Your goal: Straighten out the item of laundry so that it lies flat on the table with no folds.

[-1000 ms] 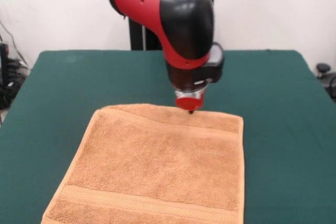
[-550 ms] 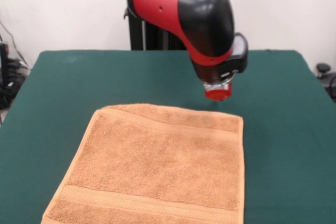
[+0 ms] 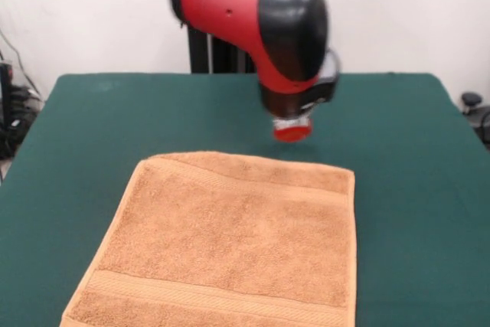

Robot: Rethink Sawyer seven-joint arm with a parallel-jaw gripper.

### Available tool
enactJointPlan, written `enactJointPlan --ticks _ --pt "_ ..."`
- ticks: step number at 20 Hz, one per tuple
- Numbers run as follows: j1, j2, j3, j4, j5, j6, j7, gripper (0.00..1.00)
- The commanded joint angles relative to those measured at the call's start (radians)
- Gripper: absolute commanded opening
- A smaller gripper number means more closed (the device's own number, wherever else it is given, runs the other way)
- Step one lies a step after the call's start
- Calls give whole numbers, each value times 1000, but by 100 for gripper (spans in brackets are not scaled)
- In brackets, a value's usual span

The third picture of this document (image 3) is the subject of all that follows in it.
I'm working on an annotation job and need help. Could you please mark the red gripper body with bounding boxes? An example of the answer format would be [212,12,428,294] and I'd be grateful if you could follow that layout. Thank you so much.
[272,123,315,144]

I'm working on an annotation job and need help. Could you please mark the orange terry towel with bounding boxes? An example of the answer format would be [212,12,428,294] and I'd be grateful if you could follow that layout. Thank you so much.
[60,150,360,327]

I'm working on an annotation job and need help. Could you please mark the dark green table cloth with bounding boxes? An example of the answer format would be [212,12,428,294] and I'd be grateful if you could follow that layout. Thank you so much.
[0,71,490,327]

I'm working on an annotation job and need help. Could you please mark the black office chair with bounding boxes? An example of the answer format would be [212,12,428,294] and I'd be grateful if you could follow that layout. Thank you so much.
[460,91,490,152]

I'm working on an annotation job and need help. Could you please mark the black electronics box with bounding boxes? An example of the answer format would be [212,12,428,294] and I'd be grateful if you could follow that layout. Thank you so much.
[0,61,15,160]

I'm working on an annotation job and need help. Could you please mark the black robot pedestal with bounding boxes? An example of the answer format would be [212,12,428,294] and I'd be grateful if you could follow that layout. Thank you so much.
[178,0,332,74]

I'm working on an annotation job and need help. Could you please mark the black cable bundle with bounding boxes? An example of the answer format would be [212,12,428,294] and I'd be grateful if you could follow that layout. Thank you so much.
[8,84,44,140]

